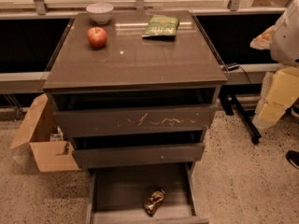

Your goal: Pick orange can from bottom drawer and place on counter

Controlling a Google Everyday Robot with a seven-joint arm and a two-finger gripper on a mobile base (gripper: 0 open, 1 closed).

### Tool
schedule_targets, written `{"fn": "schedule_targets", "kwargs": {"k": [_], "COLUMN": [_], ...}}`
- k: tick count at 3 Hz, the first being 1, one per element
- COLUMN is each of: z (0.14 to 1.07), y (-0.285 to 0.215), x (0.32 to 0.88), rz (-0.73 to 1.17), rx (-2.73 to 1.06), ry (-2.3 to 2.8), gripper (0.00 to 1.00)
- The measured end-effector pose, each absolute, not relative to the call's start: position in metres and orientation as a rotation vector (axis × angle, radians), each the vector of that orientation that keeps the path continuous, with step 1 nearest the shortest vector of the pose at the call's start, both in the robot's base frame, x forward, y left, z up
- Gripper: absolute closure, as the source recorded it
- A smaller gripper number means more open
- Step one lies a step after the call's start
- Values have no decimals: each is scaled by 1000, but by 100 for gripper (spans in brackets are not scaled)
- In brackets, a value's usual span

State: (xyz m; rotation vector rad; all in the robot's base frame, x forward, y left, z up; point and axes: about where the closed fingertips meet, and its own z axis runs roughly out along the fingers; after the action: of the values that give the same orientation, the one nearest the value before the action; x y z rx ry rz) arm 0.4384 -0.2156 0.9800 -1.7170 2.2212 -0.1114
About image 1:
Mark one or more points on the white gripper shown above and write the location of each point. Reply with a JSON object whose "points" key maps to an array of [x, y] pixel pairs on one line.
{"points": [[287, 39]]}

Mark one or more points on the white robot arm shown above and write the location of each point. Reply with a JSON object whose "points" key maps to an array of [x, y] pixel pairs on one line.
{"points": [[282, 38]]}

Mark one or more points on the grey top drawer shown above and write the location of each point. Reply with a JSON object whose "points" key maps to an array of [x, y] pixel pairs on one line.
{"points": [[90, 114]]}

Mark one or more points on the black white sneaker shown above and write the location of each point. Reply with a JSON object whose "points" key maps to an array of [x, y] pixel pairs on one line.
{"points": [[293, 158]]}

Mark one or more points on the crushed orange can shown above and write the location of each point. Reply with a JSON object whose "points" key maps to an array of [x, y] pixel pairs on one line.
{"points": [[154, 201]]}

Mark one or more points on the white ceramic bowl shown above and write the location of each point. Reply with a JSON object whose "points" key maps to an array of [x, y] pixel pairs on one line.
{"points": [[101, 13]]}

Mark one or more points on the grey bottom drawer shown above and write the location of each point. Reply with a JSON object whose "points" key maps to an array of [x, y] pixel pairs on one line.
{"points": [[117, 195]]}

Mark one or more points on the green chip bag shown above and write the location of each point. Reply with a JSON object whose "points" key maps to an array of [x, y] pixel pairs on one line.
{"points": [[161, 25]]}

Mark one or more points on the brown cardboard box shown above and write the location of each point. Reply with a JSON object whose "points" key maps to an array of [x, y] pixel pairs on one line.
{"points": [[35, 130]]}

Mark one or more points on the small can in box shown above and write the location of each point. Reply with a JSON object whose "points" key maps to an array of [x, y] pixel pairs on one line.
{"points": [[55, 137]]}

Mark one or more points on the red apple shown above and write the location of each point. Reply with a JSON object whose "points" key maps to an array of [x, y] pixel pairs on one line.
{"points": [[97, 37]]}

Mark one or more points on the grey drawer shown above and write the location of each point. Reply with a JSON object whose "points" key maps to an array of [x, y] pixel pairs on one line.
{"points": [[90, 114], [138, 149], [117, 195]]}

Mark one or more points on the black table leg frame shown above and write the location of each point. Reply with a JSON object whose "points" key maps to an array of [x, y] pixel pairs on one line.
{"points": [[228, 101]]}

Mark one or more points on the dark grey drawer cabinet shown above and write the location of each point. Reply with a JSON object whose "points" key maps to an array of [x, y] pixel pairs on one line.
{"points": [[130, 62]]}

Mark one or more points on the small black device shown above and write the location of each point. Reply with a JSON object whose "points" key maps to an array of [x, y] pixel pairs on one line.
{"points": [[231, 67]]}

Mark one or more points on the grey middle drawer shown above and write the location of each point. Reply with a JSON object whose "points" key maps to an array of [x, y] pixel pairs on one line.
{"points": [[138, 149]]}

